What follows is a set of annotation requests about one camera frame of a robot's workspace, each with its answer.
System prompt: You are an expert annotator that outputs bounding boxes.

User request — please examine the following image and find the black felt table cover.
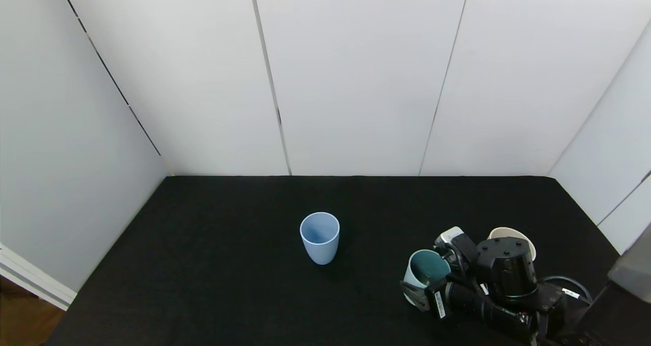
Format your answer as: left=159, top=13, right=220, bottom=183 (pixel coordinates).
left=46, top=176, right=651, bottom=346

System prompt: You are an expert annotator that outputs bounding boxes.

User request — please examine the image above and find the cream plastic cup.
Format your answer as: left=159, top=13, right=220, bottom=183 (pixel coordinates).
left=487, top=227, right=537, bottom=261

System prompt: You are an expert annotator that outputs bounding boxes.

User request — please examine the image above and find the black arm cable white tag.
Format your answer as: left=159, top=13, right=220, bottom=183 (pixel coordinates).
left=542, top=276, right=593, bottom=306

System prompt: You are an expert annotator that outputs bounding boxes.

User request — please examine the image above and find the teal plastic cup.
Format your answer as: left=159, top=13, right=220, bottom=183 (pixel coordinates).
left=403, top=249, right=451, bottom=306

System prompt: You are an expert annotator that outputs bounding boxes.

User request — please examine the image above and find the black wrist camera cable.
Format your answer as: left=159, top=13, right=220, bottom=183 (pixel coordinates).
left=443, top=242, right=489, bottom=298

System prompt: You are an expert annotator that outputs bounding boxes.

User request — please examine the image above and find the light blue plastic cup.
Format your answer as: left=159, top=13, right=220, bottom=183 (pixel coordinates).
left=300, top=212, right=340, bottom=265

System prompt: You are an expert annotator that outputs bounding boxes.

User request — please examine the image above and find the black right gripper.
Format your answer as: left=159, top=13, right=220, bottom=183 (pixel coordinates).
left=399, top=274, right=483, bottom=321

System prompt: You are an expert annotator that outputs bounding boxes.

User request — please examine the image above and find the white wall baseboard trim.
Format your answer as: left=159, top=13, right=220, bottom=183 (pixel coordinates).
left=0, top=243, right=78, bottom=311

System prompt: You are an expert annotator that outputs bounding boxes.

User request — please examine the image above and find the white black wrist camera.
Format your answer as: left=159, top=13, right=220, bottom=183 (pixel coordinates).
left=435, top=227, right=479, bottom=273

